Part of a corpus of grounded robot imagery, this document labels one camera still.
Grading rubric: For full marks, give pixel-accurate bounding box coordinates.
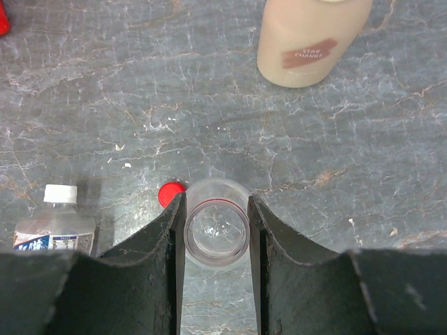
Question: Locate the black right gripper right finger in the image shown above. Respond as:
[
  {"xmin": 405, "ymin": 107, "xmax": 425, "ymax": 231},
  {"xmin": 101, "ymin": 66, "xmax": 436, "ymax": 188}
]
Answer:
[{"xmin": 247, "ymin": 195, "xmax": 446, "ymax": 334}]

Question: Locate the clear bottle blue label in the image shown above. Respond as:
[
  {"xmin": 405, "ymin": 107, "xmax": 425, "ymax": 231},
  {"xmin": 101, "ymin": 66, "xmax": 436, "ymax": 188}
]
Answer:
[{"xmin": 13, "ymin": 202, "xmax": 96, "ymax": 255}]

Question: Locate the red bottle cap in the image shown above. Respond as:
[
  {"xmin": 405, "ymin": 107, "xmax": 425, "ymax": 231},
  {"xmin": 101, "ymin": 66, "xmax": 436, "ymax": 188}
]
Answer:
[{"xmin": 158, "ymin": 181, "xmax": 186, "ymax": 208}]

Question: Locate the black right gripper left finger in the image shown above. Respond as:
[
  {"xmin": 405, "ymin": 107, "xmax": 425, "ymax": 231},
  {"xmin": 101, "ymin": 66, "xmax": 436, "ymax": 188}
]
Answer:
[{"xmin": 1, "ymin": 193, "xmax": 186, "ymax": 334}]

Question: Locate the red plastic shopping basket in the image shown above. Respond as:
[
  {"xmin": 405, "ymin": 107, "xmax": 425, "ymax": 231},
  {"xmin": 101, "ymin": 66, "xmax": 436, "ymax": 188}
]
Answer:
[{"xmin": 0, "ymin": 2, "xmax": 10, "ymax": 36}]

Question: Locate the beige pump soap bottle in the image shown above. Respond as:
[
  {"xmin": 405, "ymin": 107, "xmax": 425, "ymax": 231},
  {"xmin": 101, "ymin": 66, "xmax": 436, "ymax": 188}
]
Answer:
[{"xmin": 257, "ymin": 0, "xmax": 373, "ymax": 88}]

